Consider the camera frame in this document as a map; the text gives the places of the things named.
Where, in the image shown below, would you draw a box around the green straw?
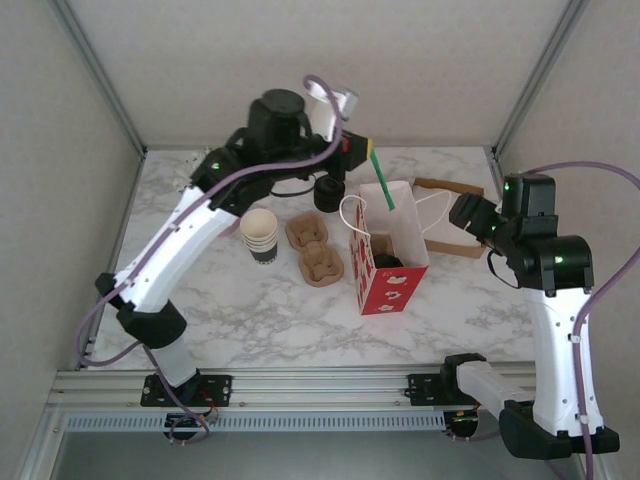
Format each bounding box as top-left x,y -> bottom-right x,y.
368,149 -> 399,212

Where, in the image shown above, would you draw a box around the red paper takeout bag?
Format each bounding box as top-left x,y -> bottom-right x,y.
339,180 -> 454,317

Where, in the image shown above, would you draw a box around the black paper coffee cup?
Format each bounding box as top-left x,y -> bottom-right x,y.
247,244 -> 279,267

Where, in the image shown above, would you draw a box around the white paper napkins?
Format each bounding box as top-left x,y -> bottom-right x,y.
423,192 -> 481,246

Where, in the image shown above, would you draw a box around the brown cardboard tray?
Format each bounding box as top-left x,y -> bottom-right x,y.
412,177 -> 489,260

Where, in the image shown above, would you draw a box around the small circuit board with LED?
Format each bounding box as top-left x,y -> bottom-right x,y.
164,413 -> 209,431
444,409 -> 479,437

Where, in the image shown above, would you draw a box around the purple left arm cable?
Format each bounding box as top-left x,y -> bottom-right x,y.
74,74 -> 346,446

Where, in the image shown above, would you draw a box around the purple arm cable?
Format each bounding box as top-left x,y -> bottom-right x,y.
449,160 -> 640,480
74,74 -> 346,446

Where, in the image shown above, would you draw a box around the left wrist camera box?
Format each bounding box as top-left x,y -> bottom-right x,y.
304,83 -> 361,142

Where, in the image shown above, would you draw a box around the aluminium frame post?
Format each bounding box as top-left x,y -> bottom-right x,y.
491,0 -> 592,159
47,0 -> 149,159

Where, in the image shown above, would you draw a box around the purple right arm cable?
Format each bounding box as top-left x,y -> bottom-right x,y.
449,160 -> 640,480

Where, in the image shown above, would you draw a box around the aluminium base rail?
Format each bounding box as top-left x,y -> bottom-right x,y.
47,368 -> 541,412

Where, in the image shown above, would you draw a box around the white slotted cable duct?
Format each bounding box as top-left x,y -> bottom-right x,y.
64,412 -> 446,432

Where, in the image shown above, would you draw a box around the aluminium lower frame bar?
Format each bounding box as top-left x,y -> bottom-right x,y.
14,405 -> 69,480

